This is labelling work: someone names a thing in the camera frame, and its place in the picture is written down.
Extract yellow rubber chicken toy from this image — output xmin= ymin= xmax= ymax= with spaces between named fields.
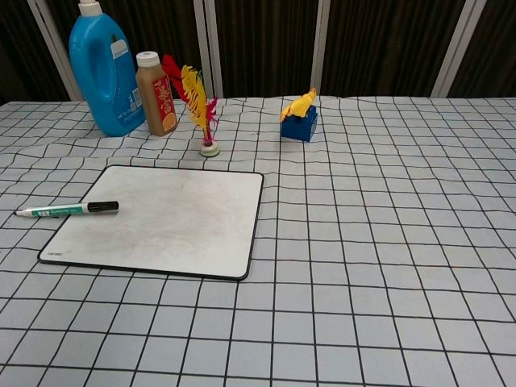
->
xmin=280 ymin=87 xmax=318 ymax=122

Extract white black-checked tablecloth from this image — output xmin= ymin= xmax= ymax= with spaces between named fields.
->
xmin=0 ymin=95 xmax=516 ymax=387

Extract whiteboard marker with black cap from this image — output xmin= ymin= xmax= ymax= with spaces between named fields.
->
xmin=14 ymin=201 xmax=120 ymax=220

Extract dark folding screen white frames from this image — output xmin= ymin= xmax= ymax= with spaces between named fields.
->
xmin=0 ymin=0 xmax=516 ymax=104

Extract white rectangular board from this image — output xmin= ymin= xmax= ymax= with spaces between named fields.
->
xmin=36 ymin=164 xmax=265 ymax=281

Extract blue toy block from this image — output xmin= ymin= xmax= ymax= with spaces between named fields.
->
xmin=281 ymin=106 xmax=319 ymax=144

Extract brown juice bottle white cap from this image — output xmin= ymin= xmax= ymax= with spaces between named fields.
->
xmin=135 ymin=51 xmax=179 ymax=137

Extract blue detergent bottle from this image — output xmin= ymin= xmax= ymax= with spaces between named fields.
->
xmin=68 ymin=0 xmax=147 ymax=138

